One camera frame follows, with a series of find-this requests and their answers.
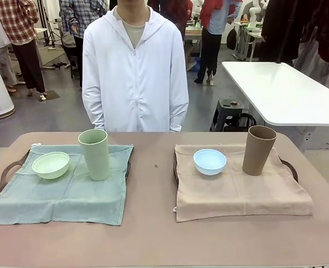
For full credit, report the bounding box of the person in red plaid shirt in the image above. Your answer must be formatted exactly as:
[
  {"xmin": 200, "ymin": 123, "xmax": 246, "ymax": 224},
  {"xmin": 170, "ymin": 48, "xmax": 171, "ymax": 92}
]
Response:
[{"xmin": 0, "ymin": 0, "xmax": 47, "ymax": 97}]

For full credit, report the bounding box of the light green cup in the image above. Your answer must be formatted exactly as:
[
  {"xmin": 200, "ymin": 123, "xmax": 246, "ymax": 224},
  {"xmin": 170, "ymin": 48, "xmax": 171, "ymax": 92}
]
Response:
[{"xmin": 78, "ymin": 128, "xmax": 110, "ymax": 181}]

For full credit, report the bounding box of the grey plastic stool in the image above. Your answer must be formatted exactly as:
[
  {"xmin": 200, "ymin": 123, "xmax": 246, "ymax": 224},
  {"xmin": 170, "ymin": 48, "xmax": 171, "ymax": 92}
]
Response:
[{"xmin": 210, "ymin": 98, "xmax": 245, "ymax": 132}]

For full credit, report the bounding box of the person's left forearm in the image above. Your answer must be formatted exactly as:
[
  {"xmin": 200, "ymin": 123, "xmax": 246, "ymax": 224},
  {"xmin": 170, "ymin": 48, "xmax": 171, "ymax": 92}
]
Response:
[{"xmin": 168, "ymin": 94, "xmax": 190, "ymax": 132}]

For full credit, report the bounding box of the dark brown tray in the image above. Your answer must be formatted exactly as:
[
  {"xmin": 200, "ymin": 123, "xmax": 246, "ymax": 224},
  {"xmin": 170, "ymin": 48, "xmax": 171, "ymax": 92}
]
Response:
[
  {"xmin": 0, "ymin": 149, "xmax": 132, "ymax": 226},
  {"xmin": 172, "ymin": 156, "xmax": 299, "ymax": 185}
]

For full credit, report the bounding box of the light green bowl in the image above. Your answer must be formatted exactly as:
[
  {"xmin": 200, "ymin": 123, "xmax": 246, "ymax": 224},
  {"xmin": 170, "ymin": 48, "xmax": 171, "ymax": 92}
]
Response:
[{"xmin": 31, "ymin": 151, "xmax": 70, "ymax": 180}]

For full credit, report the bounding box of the background work desk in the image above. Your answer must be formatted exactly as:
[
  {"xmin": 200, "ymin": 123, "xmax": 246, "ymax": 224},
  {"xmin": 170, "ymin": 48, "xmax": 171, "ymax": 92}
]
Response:
[{"xmin": 233, "ymin": 21, "xmax": 263, "ymax": 62}]

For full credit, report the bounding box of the hanging grey garment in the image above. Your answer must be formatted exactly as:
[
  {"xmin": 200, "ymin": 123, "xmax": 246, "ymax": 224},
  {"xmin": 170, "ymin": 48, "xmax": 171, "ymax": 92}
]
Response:
[{"xmin": 292, "ymin": 41, "xmax": 329, "ymax": 86}]

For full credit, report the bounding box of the black floor base plate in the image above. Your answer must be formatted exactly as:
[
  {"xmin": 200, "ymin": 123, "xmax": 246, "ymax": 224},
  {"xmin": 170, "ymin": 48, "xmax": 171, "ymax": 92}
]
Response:
[{"xmin": 35, "ymin": 90, "xmax": 61, "ymax": 101}]

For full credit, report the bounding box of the blue bag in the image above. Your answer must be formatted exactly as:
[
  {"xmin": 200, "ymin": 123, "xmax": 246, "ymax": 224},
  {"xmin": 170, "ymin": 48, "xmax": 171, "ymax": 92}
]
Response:
[{"xmin": 187, "ymin": 57, "xmax": 202, "ymax": 73}]

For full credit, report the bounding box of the person's right forearm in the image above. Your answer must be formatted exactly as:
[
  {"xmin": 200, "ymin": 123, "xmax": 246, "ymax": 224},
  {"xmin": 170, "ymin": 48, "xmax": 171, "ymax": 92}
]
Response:
[{"xmin": 82, "ymin": 92, "xmax": 107, "ymax": 132}]

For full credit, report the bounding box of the black tripod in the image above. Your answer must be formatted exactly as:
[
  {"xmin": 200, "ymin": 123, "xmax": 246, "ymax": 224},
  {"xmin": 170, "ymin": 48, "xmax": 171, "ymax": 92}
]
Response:
[{"xmin": 43, "ymin": 0, "xmax": 61, "ymax": 52}]

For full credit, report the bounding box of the brown cup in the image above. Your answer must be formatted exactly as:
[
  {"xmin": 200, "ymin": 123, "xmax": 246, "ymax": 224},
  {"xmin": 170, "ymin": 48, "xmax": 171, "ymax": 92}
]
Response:
[{"xmin": 241, "ymin": 125, "xmax": 278, "ymax": 176}]

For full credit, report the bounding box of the light blue bowl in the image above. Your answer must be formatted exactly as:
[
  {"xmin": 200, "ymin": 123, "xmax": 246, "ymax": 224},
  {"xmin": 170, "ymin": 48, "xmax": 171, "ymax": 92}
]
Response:
[{"xmin": 192, "ymin": 149, "xmax": 228, "ymax": 176}]

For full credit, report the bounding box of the person in beige trousers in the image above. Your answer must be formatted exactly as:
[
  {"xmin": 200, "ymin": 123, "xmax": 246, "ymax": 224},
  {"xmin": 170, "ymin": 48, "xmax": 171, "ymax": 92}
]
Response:
[{"xmin": 0, "ymin": 0, "xmax": 19, "ymax": 93}]

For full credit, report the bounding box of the green cloth mat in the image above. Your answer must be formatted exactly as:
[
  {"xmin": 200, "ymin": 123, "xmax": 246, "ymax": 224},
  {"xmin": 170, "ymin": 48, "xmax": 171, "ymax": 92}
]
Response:
[{"xmin": 0, "ymin": 143, "xmax": 134, "ymax": 226}]

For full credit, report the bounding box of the hanging black coat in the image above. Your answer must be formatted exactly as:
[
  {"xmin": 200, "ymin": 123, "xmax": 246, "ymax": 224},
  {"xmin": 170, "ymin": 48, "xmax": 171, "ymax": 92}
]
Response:
[{"xmin": 260, "ymin": 0, "xmax": 313, "ymax": 64}]

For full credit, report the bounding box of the cardboard box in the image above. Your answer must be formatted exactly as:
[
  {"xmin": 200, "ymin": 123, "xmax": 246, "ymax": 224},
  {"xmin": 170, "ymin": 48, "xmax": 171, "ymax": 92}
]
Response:
[{"xmin": 185, "ymin": 46, "xmax": 195, "ymax": 70}]

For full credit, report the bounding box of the person in red jacket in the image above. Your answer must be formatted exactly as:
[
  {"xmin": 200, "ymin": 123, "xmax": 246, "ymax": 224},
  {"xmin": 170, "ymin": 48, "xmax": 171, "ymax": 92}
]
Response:
[{"xmin": 193, "ymin": 0, "xmax": 243, "ymax": 84}]

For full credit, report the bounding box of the white side table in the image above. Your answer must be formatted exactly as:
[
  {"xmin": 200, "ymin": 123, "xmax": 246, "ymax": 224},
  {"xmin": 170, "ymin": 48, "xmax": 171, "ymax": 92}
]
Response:
[{"xmin": 221, "ymin": 61, "xmax": 329, "ymax": 126}]

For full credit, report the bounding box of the brown cloth mat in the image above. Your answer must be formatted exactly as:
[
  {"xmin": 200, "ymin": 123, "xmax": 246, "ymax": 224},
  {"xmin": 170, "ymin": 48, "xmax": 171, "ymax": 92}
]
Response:
[{"xmin": 172, "ymin": 143, "xmax": 315, "ymax": 223}]

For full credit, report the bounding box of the person in grey trousers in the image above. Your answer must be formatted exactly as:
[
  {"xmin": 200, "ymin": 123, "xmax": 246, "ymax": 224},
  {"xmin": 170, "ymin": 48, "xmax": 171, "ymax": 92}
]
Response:
[{"xmin": 147, "ymin": 0, "xmax": 193, "ymax": 39}]

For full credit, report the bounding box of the person in white hoodie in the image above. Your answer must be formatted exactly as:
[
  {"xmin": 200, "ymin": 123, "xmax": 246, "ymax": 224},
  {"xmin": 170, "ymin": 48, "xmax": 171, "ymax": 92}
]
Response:
[{"xmin": 81, "ymin": 0, "xmax": 190, "ymax": 132}]

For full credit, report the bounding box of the person in blue plaid shirt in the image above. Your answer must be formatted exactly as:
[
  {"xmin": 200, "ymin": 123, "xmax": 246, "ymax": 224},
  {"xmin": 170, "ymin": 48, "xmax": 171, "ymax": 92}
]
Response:
[{"xmin": 60, "ymin": 0, "xmax": 109, "ymax": 84}]

